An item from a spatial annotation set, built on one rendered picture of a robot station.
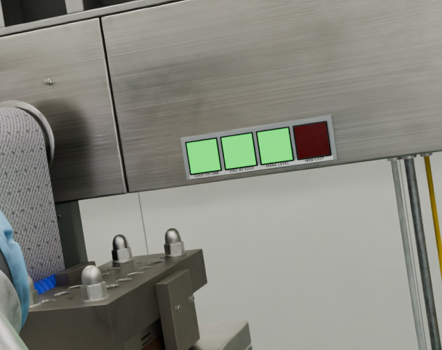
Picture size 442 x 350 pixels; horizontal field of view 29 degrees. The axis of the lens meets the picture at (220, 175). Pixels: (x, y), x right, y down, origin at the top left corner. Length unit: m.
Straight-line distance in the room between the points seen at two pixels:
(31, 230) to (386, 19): 0.63
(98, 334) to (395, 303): 2.76
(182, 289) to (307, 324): 2.59
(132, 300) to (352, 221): 2.63
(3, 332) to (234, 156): 0.92
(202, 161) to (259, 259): 2.46
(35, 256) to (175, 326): 0.25
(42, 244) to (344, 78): 0.53
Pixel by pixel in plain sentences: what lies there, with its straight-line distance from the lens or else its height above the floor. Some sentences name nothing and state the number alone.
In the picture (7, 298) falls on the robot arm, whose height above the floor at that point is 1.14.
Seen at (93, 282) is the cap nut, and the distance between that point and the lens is 1.14.
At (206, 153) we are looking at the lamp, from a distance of 1.41.
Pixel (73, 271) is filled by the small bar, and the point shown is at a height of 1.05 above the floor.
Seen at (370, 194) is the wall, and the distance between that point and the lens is 3.73.
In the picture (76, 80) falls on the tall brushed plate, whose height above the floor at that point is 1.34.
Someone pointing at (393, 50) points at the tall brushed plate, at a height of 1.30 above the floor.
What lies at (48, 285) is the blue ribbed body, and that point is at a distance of 1.33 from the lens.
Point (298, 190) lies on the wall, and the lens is 3.78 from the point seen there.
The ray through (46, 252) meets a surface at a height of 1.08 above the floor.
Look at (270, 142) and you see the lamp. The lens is 1.38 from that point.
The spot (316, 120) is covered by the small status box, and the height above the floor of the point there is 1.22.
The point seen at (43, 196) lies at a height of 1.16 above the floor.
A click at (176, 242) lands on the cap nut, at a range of 1.44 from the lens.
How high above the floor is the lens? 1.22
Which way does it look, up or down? 3 degrees down
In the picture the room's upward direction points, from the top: 9 degrees counter-clockwise
